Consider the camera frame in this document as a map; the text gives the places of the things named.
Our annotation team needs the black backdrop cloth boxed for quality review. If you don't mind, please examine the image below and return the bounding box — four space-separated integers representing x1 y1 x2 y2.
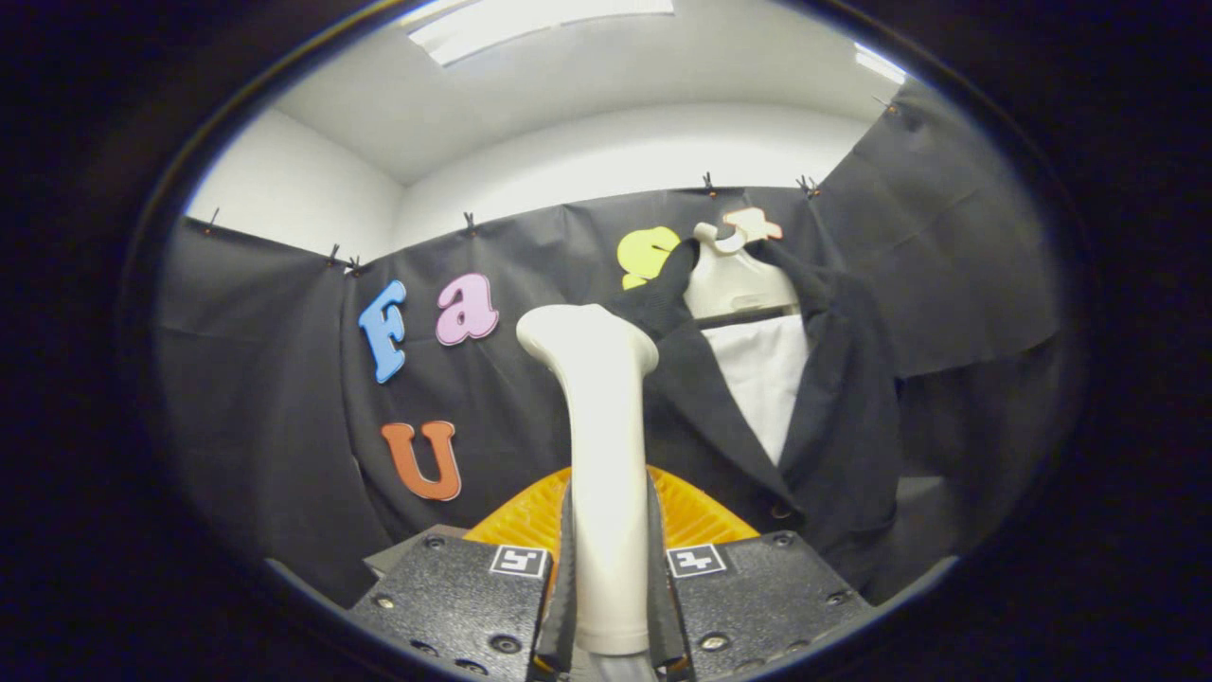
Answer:
151 81 1061 607

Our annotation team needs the black suit jacket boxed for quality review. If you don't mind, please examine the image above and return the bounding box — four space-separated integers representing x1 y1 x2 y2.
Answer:
606 237 905 593

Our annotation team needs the row of small cloth clips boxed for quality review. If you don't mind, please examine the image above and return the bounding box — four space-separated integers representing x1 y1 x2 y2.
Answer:
204 95 896 278

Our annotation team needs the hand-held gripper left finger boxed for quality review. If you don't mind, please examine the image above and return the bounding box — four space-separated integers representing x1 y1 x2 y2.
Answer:
346 466 577 682

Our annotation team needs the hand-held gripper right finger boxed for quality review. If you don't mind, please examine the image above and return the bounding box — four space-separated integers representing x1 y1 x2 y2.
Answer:
647 464 874 682

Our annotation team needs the small ceiling light panel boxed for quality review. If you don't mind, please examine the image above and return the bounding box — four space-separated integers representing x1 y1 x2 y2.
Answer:
855 43 908 84

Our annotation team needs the white plastic hanger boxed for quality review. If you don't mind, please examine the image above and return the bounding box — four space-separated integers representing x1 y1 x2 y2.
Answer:
684 221 801 321

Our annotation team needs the grey steamer base unit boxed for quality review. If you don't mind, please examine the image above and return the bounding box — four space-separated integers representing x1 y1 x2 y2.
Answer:
365 524 470 577

